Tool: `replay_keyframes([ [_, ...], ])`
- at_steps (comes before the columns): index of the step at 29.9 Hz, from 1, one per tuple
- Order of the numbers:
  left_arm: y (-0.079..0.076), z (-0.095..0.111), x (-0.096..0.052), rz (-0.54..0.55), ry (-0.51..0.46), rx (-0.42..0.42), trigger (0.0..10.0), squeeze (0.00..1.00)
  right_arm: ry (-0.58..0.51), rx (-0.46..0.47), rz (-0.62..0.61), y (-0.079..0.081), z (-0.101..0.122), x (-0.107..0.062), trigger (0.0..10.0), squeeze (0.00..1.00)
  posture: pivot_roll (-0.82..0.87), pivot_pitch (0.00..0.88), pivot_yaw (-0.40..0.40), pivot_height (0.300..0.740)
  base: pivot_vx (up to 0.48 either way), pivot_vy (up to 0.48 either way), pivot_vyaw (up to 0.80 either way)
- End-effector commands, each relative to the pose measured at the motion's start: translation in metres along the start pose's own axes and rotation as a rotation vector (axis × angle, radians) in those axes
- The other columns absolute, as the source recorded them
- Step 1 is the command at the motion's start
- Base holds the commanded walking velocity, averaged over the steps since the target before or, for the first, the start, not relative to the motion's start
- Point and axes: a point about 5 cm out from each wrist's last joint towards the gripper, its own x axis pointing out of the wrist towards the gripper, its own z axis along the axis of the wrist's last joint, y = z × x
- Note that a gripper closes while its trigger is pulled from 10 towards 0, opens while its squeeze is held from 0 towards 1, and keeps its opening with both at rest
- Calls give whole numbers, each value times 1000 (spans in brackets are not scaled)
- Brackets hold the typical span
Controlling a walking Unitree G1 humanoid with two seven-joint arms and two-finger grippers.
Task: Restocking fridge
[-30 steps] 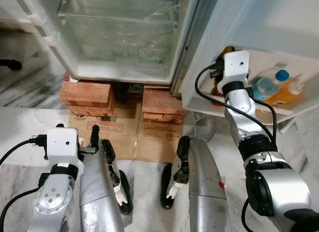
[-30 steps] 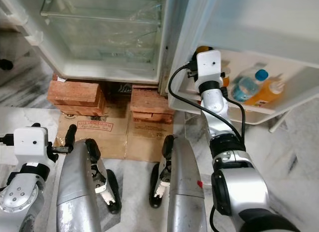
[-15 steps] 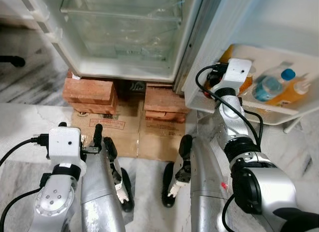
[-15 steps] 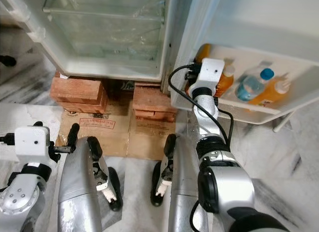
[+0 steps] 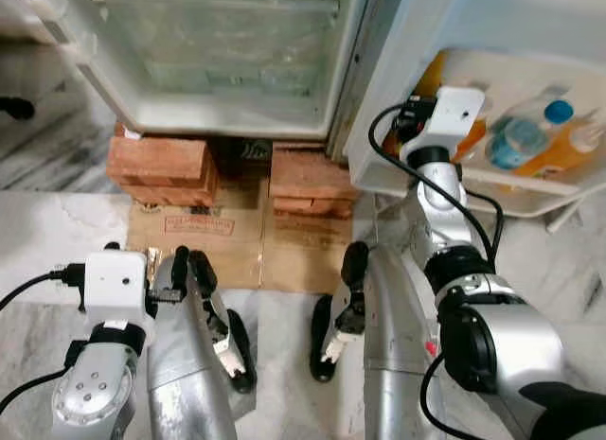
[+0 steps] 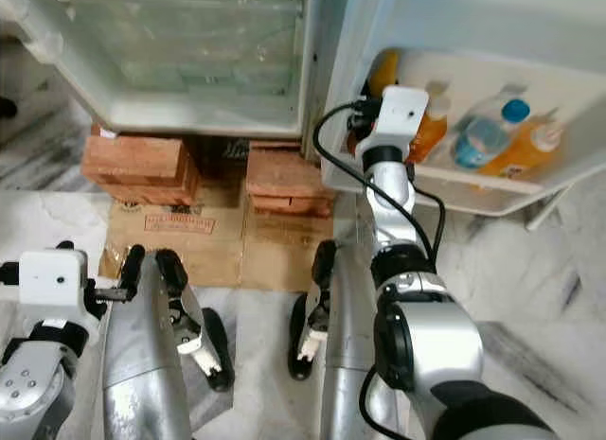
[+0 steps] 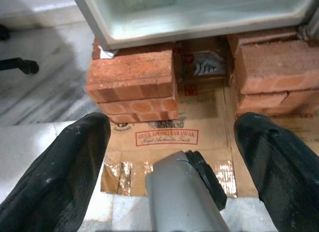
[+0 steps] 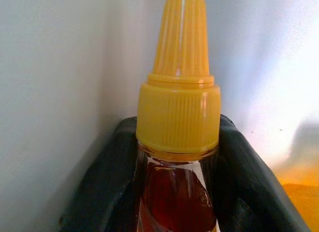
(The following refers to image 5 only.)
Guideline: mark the clear fridge crisper drawer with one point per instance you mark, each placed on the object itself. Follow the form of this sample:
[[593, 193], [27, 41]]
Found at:
[[218, 43]]

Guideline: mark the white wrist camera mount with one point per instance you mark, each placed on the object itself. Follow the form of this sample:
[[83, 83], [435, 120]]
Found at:
[[118, 284], [454, 114]]

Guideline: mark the silver robot right leg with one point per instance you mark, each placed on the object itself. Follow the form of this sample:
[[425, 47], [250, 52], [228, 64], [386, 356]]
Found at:
[[393, 345]]

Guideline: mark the small black floor object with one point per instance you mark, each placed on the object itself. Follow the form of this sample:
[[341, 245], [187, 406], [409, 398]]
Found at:
[[14, 107]]

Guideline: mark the yellow bottle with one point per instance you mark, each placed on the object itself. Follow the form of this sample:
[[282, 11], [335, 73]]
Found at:
[[431, 76]]

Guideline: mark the white fridge cabinet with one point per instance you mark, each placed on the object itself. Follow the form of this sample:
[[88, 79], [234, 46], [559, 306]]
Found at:
[[237, 114]]

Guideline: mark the clear bottle blue cap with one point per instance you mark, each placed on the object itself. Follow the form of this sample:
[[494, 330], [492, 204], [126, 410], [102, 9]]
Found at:
[[516, 142]]

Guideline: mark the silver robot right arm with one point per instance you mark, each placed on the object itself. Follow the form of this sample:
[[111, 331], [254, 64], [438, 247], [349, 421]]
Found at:
[[502, 355]]

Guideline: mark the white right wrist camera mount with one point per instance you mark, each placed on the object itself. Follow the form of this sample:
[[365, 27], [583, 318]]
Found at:
[[454, 114]]

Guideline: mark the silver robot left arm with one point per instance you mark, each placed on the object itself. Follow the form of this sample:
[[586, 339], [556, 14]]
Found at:
[[90, 393]]

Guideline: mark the flattened brown cardboard box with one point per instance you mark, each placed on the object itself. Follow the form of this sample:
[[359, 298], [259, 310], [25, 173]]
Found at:
[[199, 241]]

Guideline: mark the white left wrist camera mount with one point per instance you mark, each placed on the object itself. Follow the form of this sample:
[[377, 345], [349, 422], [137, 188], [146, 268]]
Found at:
[[118, 284]]

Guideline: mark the orange drink bottle white cap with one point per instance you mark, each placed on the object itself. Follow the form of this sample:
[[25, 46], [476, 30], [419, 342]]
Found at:
[[559, 156], [471, 139]]

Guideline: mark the silver robot leg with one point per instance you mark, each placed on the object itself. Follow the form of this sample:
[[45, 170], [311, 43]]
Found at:
[[393, 345], [185, 364]]

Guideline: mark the red brick stack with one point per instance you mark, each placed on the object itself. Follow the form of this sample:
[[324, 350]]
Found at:
[[308, 180], [156, 166]]

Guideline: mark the silver robot left leg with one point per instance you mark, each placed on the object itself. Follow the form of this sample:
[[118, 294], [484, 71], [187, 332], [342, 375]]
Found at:
[[185, 364]]

